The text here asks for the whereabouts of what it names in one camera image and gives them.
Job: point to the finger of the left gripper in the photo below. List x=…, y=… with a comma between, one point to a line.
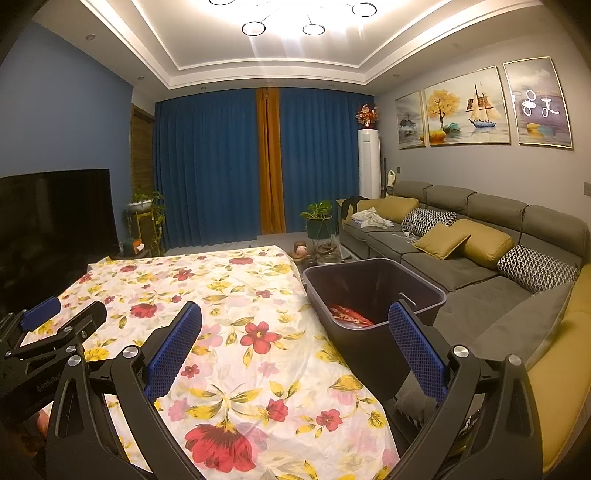
x=55, y=348
x=37, y=316

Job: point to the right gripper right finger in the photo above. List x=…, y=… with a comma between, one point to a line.
x=424, y=360

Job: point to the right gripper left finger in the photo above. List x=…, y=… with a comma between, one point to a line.
x=166, y=349

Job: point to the red snack bag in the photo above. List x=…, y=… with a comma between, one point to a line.
x=346, y=316

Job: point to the dark grey trash bin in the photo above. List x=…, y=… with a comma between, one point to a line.
x=370, y=287

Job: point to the black television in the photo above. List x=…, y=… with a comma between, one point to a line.
x=53, y=224

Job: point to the floral tablecloth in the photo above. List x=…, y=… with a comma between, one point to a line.
x=262, y=394

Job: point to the grey sectional sofa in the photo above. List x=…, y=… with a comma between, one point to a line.
x=494, y=316

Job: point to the yellow cushion near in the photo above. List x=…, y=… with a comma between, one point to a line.
x=480, y=243

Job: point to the yellow cushion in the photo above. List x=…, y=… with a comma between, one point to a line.
x=480, y=243
x=391, y=208

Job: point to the patterned pillow far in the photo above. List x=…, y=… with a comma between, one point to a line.
x=420, y=220

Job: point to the patterned pillow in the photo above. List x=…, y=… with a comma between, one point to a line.
x=420, y=220
x=536, y=271

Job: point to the plant on wooden stand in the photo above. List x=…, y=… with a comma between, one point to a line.
x=146, y=215

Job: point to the glass teapot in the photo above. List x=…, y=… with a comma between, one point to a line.
x=327, y=251

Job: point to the patterned pillow near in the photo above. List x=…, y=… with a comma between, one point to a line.
x=536, y=271

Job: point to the white cloth on sofa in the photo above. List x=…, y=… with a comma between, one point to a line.
x=370, y=218

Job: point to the yellow cushion far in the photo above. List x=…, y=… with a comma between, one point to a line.
x=391, y=208

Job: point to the orange curtain strip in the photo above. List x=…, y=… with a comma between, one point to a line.
x=271, y=200

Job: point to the potted plant green pot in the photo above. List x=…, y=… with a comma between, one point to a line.
x=318, y=220

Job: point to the blue curtains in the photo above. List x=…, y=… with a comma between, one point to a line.
x=206, y=160

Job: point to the white standing air conditioner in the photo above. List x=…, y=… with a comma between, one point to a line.
x=369, y=163

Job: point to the red flower ornament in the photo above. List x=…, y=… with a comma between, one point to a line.
x=367, y=116

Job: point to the small landscape painting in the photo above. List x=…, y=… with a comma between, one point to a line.
x=410, y=121

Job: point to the sailboat painting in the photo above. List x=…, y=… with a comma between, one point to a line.
x=468, y=110

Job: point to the purple abstract painting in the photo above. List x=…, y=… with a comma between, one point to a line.
x=540, y=109

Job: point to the ceiling ring lamp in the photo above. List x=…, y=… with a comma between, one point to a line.
x=310, y=18

